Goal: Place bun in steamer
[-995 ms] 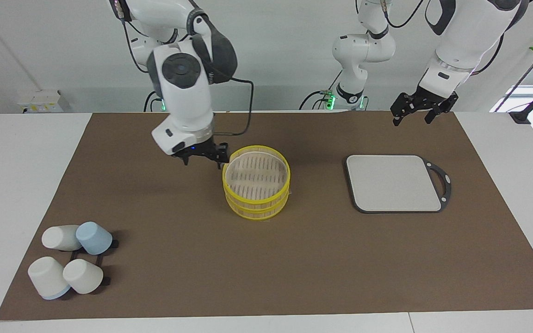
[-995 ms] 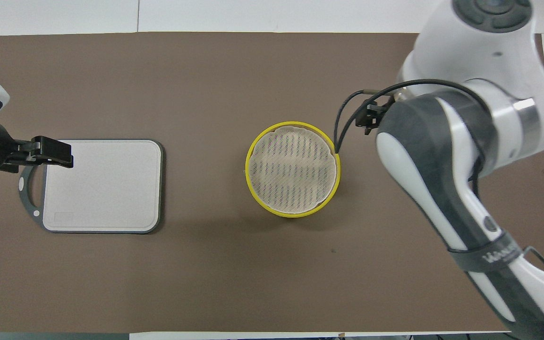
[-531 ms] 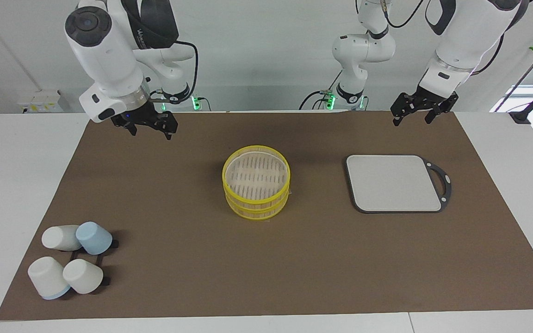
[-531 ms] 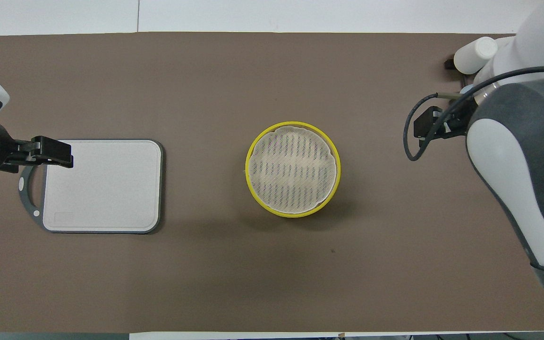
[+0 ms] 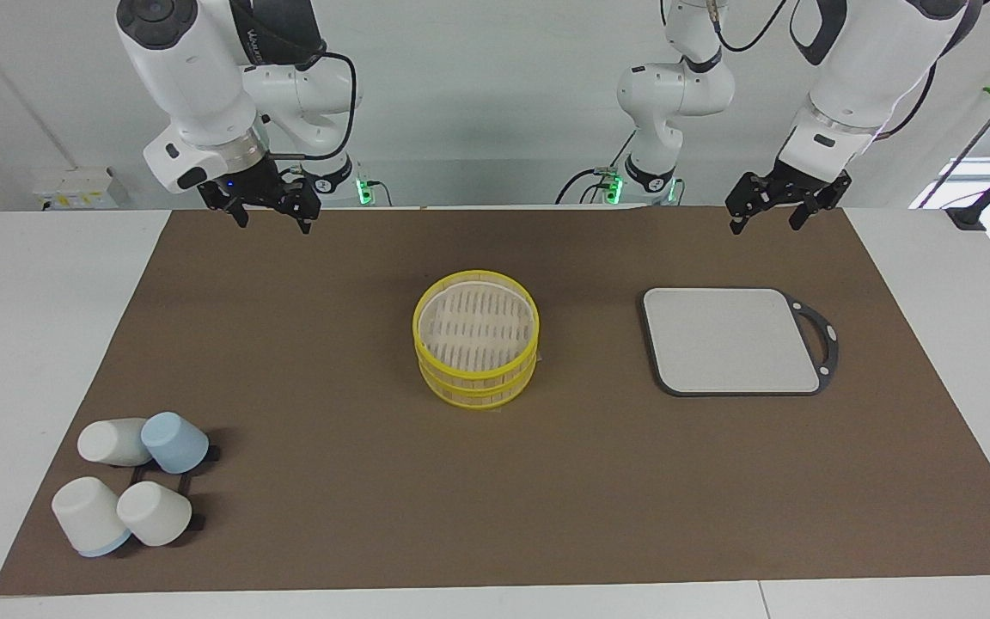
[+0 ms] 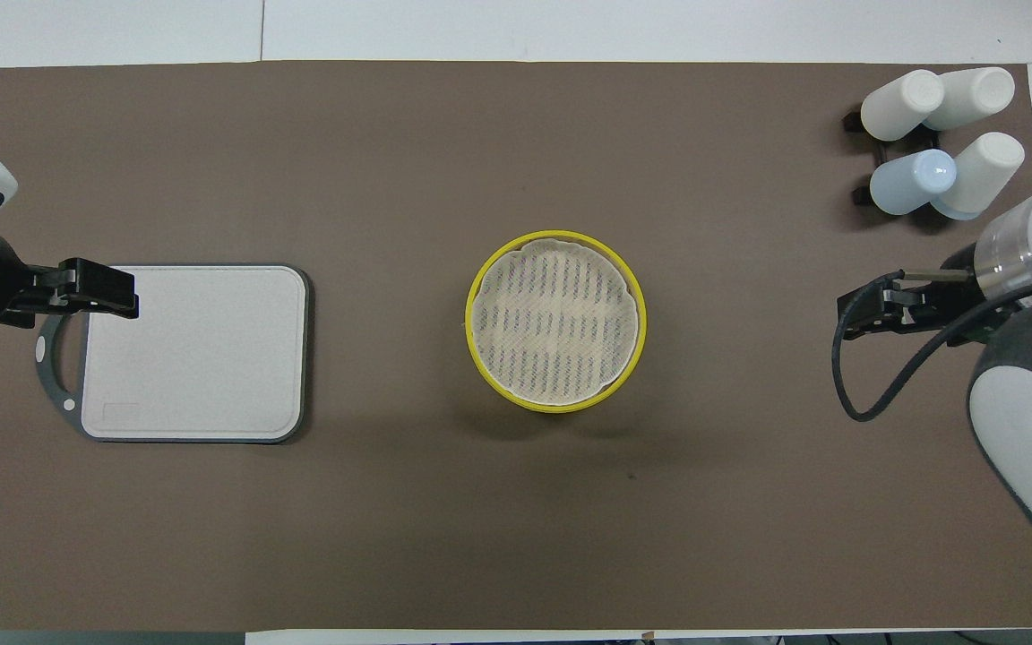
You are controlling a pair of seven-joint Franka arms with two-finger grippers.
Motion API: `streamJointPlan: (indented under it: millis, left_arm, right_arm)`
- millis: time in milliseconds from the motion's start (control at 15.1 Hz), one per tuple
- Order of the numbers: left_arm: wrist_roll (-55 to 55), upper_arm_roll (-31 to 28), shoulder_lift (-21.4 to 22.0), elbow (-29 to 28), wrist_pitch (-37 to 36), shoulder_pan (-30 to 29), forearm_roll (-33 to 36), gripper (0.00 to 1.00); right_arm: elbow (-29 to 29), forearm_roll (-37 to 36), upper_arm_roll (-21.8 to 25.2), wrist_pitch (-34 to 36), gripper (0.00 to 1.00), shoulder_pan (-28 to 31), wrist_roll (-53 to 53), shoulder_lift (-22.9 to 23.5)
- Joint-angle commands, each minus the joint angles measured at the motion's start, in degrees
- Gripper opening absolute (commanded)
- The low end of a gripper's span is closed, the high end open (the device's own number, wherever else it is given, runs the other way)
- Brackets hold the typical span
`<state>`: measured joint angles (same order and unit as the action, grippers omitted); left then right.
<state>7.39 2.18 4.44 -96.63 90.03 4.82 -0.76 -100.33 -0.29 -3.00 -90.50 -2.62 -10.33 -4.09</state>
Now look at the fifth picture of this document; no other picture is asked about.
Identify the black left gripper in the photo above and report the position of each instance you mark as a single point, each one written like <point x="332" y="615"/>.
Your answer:
<point x="796" y="187"/>

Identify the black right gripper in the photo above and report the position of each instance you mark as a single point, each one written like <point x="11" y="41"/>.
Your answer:
<point x="263" y="185"/>

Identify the white perforated steamer liner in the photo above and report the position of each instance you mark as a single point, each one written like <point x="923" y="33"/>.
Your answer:
<point x="478" y="327"/>

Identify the yellow steamer lid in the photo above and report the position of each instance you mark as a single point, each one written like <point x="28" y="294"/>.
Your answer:
<point x="475" y="376"/>

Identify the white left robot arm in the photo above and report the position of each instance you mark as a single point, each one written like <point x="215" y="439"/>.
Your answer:
<point x="864" y="69"/>

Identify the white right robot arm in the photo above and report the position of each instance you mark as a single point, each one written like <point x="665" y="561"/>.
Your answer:
<point x="194" y="77"/>

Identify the yellow slatted steamer tier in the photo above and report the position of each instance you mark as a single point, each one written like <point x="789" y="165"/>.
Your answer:
<point x="478" y="397"/>

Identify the white cutting board grey rim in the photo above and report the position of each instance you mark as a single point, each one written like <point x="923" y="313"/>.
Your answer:
<point x="727" y="340"/>

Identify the light blue cup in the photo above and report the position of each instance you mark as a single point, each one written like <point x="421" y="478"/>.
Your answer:
<point x="175" y="443"/>

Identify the white cup with blue rim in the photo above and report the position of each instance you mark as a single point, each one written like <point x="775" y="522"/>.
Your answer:
<point x="87" y="516"/>
<point x="108" y="443"/>

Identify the brown table mat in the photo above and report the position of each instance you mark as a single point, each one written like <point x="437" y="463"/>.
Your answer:
<point x="632" y="481"/>

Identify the black cup rack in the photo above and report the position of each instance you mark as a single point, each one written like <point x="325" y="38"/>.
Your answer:
<point x="196" y="522"/>

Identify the cream white cup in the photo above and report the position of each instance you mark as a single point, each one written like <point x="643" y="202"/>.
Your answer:
<point x="155" y="514"/>

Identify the white wall socket box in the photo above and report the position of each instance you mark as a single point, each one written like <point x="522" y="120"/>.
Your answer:
<point x="74" y="189"/>

